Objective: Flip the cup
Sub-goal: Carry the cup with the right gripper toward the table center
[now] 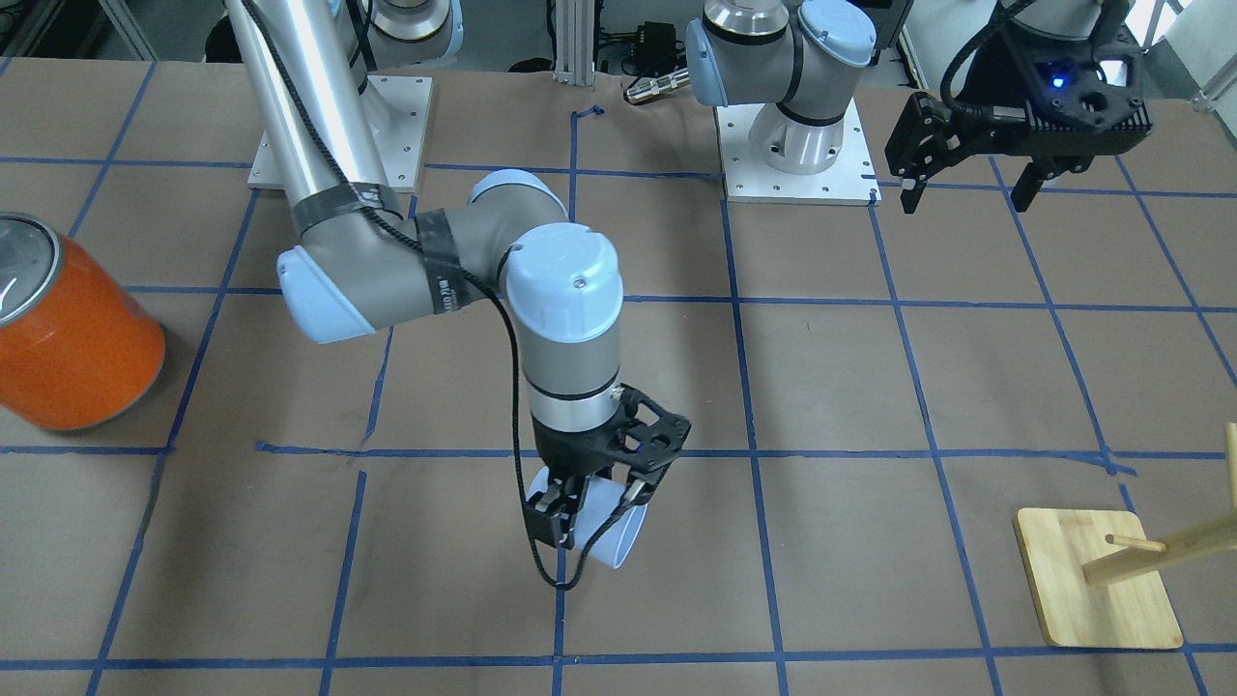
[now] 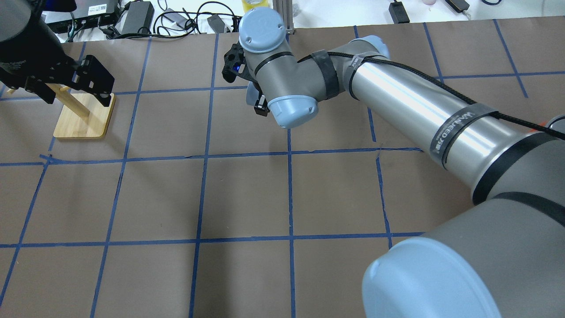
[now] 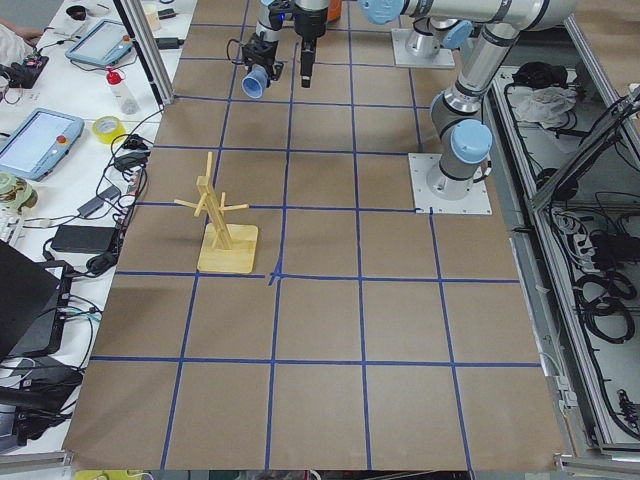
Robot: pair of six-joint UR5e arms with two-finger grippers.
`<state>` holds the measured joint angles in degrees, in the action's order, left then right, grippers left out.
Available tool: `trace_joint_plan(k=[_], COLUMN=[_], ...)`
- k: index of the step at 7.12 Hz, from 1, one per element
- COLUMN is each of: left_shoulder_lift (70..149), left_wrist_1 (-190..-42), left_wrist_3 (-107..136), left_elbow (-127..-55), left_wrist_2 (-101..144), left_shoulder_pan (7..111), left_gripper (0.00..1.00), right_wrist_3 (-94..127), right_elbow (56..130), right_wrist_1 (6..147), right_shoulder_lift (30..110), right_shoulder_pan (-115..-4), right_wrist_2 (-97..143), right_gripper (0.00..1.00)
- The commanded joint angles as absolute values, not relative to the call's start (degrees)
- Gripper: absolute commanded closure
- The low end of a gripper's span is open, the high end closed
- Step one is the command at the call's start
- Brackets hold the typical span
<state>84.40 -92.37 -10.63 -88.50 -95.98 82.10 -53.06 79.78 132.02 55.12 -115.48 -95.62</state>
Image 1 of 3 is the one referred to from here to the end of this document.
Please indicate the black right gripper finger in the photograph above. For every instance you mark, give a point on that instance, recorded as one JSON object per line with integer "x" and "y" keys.
{"x": 640, "y": 487}
{"x": 552, "y": 507}

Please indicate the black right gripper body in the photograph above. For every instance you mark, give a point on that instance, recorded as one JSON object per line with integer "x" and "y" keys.
{"x": 568, "y": 453}

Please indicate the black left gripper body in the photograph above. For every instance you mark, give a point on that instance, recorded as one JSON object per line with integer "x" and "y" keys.
{"x": 1005, "y": 72}

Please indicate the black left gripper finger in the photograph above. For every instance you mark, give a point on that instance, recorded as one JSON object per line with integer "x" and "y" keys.
{"x": 922, "y": 144}
{"x": 1038, "y": 172}

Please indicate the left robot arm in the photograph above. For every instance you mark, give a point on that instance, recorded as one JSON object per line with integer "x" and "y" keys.
{"x": 805, "y": 57}

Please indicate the wooden cup rack stand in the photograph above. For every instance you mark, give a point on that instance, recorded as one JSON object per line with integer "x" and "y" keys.
{"x": 1094, "y": 576}

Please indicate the silver metal connector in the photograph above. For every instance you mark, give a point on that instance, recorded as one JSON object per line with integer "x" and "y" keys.
{"x": 645, "y": 89}

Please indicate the orange cylindrical can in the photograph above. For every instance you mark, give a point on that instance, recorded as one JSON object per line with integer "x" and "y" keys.
{"x": 76, "y": 349}

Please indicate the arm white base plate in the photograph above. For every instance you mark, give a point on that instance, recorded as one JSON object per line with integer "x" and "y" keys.
{"x": 768, "y": 158}
{"x": 387, "y": 148}

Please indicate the aluminium frame post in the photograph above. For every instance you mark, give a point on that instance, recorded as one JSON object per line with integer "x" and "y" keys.
{"x": 575, "y": 25}

